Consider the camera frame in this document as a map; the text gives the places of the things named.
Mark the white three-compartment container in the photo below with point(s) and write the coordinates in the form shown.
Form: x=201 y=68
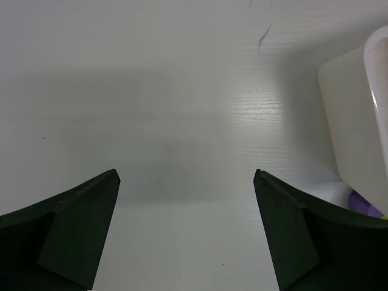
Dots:
x=354 y=91

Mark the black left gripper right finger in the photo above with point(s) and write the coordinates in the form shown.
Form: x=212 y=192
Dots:
x=316 y=245

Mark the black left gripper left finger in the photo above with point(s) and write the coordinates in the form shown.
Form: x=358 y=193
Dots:
x=57 y=243

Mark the purple rounded lego brick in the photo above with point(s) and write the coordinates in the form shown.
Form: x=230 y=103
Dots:
x=360 y=205

